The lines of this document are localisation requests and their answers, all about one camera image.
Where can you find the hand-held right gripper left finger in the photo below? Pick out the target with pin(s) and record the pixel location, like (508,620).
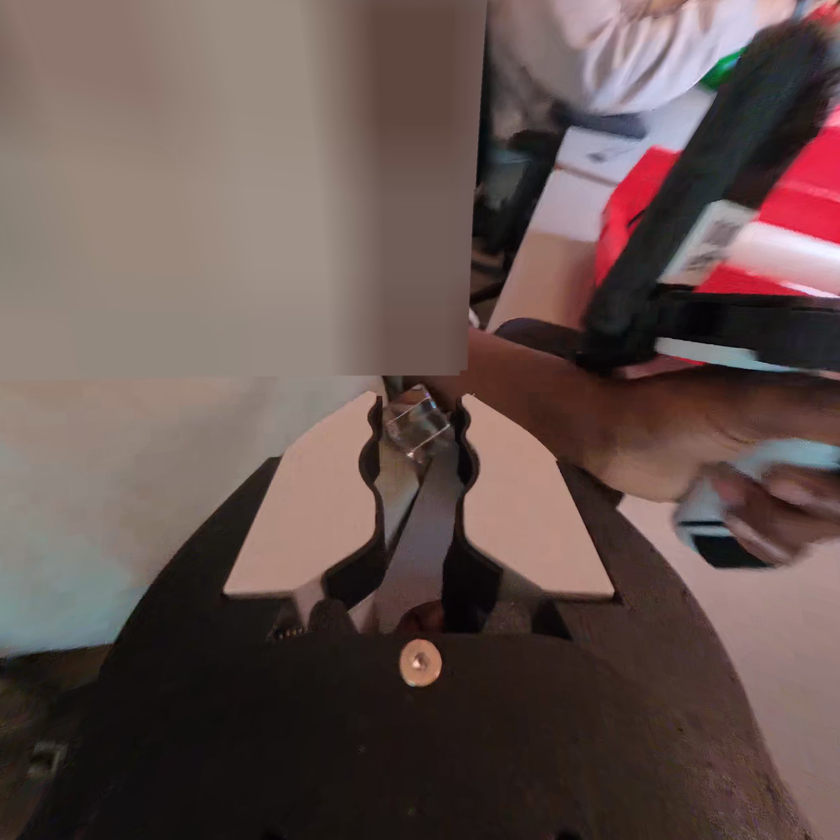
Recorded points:
(308,499)

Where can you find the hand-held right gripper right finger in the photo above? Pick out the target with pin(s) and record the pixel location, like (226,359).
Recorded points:
(525,518)

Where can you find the clear acrylic cube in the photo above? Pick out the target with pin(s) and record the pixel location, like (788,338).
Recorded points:
(417,423)

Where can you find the person's left forearm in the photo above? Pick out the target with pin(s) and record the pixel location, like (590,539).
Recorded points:
(525,394)

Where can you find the green object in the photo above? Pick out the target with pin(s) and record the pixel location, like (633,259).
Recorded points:
(722,69)

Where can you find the person's left hand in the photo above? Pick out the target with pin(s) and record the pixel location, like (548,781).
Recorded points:
(682,426)

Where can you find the black office chair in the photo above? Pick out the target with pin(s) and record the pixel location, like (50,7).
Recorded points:
(512,190)

